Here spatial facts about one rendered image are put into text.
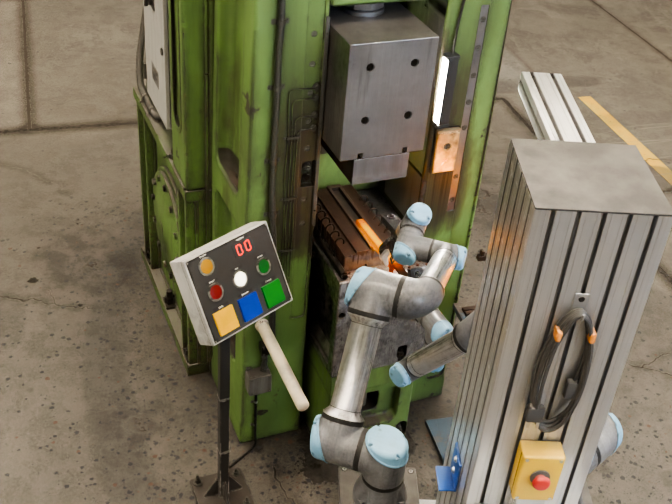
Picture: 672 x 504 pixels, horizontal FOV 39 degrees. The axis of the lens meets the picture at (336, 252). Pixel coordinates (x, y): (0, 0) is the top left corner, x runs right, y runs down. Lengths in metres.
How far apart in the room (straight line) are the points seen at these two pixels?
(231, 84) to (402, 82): 0.68
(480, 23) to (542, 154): 1.44
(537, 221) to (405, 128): 1.45
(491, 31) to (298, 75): 0.69
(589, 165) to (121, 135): 4.47
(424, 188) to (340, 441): 1.21
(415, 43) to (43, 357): 2.28
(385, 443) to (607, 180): 1.06
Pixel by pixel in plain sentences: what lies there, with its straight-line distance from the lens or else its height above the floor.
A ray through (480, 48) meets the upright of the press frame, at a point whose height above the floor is 1.64.
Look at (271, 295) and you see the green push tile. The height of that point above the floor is 1.01.
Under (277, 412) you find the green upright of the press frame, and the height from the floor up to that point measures 0.14.
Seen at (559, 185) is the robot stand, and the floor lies 2.03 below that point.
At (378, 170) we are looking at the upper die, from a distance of 3.10.
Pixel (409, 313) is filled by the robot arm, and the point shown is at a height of 1.31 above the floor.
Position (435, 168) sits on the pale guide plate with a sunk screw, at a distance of 3.36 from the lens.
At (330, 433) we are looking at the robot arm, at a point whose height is 1.04.
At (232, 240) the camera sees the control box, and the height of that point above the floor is 1.19.
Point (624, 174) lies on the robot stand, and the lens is 1.80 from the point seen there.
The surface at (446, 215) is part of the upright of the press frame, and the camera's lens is 3.54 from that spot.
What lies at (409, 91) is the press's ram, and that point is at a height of 1.59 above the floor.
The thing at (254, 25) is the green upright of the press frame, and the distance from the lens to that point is 2.87.
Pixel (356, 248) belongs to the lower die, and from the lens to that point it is 3.27.
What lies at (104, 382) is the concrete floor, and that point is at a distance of 4.20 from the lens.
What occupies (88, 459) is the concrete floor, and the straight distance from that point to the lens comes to 3.90.
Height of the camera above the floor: 2.87
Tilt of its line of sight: 35 degrees down
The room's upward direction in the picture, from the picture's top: 5 degrees clockwise
